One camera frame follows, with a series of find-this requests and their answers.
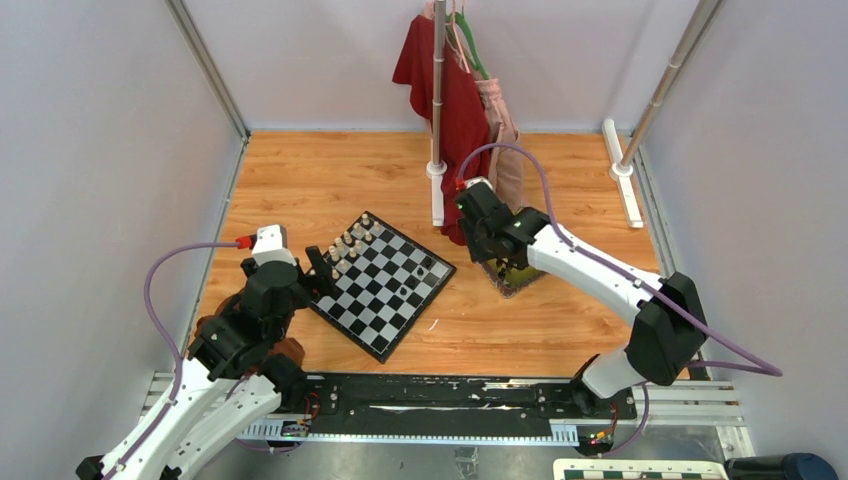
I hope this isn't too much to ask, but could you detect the yellow metal tin tray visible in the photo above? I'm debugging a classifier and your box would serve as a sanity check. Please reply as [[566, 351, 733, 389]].
[[480, 260, 545, 299]]

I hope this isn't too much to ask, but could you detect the black white chessboard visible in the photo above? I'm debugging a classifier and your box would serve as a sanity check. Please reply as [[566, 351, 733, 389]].
[[310, 211, 456, 363]]

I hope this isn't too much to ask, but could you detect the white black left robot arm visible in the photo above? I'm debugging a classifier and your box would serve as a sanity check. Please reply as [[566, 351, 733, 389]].
[[75, 237, 336, 479]]

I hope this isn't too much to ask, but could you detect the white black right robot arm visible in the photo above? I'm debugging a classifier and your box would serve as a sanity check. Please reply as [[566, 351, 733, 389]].
[[455, 177, 706, 418]]

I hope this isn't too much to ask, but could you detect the cream chess pieces row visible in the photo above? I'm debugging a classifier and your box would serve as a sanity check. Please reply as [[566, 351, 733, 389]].
[[324, 212, 389, 280]]

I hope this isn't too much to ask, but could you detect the brown crumpled cloth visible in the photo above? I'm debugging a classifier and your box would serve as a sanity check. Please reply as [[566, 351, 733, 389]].
[[188, 292, 305, 380]]

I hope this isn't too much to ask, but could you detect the white centre rack foot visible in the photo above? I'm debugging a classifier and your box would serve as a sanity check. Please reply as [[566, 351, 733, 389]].
[[426, 161, 447, 227]]

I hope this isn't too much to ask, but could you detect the white rack foot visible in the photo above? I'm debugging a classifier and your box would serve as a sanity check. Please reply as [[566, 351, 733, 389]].
[[426, 161, 447, 227], [601, 118, 645, 229]]

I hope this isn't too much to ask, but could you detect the pink hanging garment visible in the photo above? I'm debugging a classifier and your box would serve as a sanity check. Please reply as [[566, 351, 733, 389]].
[[445, 1, 525, 211]]

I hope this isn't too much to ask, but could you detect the dark red hanging shirt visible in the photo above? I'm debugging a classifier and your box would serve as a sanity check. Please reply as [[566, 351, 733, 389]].
[[392, 15, 490, 246]]

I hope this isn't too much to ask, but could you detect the white right rack foot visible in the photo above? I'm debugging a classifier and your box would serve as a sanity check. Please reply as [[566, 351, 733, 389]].
[[601, 118, 645, 229]]

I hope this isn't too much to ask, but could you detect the green clothes hanger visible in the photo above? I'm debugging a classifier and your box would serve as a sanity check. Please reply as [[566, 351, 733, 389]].
[[446, 11, 490, 80]]

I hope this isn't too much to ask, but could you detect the silver centre rack pole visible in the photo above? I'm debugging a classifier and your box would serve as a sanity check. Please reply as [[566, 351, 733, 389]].
[[429, 0, 446, 175]]

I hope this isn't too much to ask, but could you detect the silver rack pole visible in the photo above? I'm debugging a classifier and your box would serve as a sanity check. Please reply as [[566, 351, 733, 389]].
[[429, 0, 446, 175], [620, 0, 723, 167]]

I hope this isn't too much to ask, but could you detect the green white chessboard box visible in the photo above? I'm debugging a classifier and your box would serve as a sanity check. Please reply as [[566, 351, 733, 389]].
[[552, 458, 728, 480]]

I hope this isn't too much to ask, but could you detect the silver right rack pole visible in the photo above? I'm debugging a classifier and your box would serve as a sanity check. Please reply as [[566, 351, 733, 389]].
[[620, 0, 723, 167]]

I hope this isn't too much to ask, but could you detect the dark blue cylinder object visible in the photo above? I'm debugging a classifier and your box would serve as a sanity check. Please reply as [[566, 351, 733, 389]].
[[724, 453, 839, 480]]

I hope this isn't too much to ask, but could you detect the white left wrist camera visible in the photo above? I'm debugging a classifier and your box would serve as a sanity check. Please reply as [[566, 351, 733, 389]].
[[251, 224, 297, 266]]

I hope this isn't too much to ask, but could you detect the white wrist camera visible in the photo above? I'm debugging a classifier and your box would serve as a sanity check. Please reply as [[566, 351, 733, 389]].
[[463, 176, 494, 190], [251, 224, 297, 266]]

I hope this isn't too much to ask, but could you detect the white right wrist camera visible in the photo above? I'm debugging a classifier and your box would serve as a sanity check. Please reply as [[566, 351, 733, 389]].
[[463, 176, 494, 190]]

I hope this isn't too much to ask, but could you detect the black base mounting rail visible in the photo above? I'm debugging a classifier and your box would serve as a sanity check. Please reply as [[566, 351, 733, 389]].
[[277, 373, 637, 442]]

